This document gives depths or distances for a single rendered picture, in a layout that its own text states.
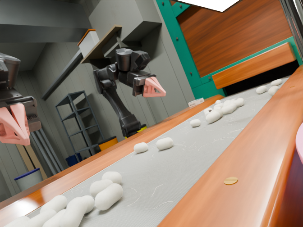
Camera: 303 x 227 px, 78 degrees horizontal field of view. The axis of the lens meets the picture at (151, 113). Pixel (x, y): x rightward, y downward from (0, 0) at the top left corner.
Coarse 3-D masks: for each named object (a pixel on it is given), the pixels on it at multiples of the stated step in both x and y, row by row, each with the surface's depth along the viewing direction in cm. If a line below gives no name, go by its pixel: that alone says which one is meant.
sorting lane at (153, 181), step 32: (256, 96) 55; (192, 128) 46; (224, 128) 34; (128, 160) 40; (160, 160) 31; (192, 160) 25; (64, 192) 34; (128, 192) 23; (160, 192) 19; (96, 224) 18; (128, 224) 16
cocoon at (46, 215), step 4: (44, 212) 22; (48, 212) 22; (52, 212) 22; (36, 216) 22; (40, 216) 21; (44, 216) 21; (48, 216) 22; (52, 216) 22; (28, 220) 21; (32, 220) 21; (36, 220) 21; (40, 220) 21; (44, 220) 21; (28, 224) 21; (32, 224) 21; (36, 224) 21; (40, 224) 21
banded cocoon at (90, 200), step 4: (84, 196) 22; (88, 196) 22; (88, 200) 21; (92, 200) 22; (68, 204) 22; (88, 204) 21; (92, 204) 22; (88, 208) 21; (92, 208) 22; (88, 212) 21
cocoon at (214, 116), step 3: (210, 114) 43; (213, 114) 43; (216, 114) 43; (219, 114) 43; (207, 117) 43; (210, 117) 43; (213, 117) 43; (216, 117) 43; (219, 117) 43; (207, 120) 43; (210, 120) 43; (213, 120) 43; (216, 120) 44
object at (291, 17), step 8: (280, 0) 25; (288, 0) 24; (296, 0) 24; (288, 8) 25; (296, 8) 24; (288, 16) 25; (296, 16) 24; (288, 24) 26; (296, 24) 25; (296, 32) 25; (296, 40) 25
